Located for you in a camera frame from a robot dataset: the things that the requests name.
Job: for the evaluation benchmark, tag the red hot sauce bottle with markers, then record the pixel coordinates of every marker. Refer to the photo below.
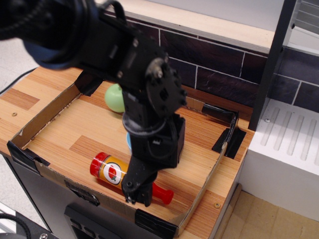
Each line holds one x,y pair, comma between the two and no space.
112,171

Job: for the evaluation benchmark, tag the light blue bowl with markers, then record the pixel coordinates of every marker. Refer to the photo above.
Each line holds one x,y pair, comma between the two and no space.
128,139

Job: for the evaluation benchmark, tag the green toy apple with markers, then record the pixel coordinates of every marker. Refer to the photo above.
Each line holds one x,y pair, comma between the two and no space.
114,98

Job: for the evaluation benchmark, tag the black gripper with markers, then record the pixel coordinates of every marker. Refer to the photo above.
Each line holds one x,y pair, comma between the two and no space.
154,147

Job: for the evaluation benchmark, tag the white dish drainer block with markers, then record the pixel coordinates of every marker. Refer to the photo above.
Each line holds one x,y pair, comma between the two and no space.
282,162

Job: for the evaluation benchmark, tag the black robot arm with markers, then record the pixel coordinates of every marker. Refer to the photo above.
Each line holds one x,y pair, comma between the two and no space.
60,34

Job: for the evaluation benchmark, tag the light wooden shelf ledge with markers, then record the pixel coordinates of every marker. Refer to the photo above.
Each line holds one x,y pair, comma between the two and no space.
239,35

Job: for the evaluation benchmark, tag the cardboard fence with black tape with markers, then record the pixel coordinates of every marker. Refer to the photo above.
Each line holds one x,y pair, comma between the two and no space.
50,132

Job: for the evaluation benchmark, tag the dark grey vertical post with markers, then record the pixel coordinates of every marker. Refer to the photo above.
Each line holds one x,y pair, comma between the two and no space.
280,41

